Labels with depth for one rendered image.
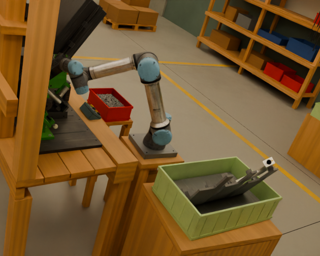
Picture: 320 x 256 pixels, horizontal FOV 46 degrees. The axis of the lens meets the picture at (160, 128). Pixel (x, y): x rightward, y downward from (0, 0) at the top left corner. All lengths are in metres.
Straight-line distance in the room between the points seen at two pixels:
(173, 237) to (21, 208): 0.78
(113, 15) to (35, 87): 6.82
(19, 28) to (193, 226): 1.25
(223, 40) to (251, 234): 6.53
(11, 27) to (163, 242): 1.29
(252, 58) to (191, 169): 5.66
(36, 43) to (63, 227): 1.71
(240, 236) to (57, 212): 1.53
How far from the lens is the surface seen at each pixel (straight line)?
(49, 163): 2.06
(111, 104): 2.81
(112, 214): 2.40
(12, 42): 1.99
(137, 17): 8.65
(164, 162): 2.35
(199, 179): 2.32
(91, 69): 2.20
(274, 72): 7.37
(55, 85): 2.43
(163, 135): 2.17
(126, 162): 2.16
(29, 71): 1.63
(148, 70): 2.00
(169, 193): 2.05
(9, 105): 1.79
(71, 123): 2.42
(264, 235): 2.24
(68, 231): 2.95
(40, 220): 3.01
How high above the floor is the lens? 2.09
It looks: 27 degrees down
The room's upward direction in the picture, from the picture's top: 17 degrees clockwise
